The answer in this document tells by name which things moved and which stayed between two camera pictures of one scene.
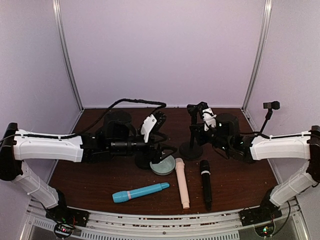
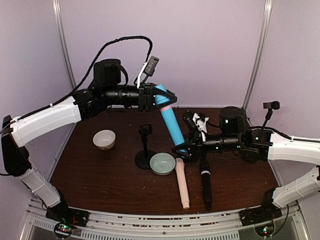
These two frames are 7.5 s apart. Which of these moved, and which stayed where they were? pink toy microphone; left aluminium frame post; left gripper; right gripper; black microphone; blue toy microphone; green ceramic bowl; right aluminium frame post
Moved: left gripper; blue toy microphone; right gripper
Stayed: green ceramic bowl; pink toy microphone; black microphone; left aluminium frame post; right aluminium frame post
